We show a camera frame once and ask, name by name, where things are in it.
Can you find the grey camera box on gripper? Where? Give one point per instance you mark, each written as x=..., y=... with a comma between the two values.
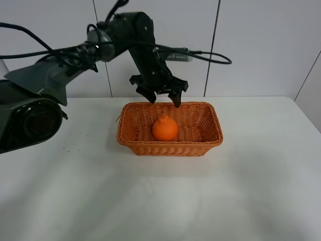
x=179, y=57

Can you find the orange with knobbed top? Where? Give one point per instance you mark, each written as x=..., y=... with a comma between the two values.
x=165, y=128

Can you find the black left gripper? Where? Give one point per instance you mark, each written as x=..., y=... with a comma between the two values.
x=154, y=76

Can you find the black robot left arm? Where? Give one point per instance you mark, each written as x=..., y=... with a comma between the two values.
x=31, y=97

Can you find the orange woven wicker basket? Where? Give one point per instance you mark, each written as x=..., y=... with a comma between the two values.
x=199, y=129

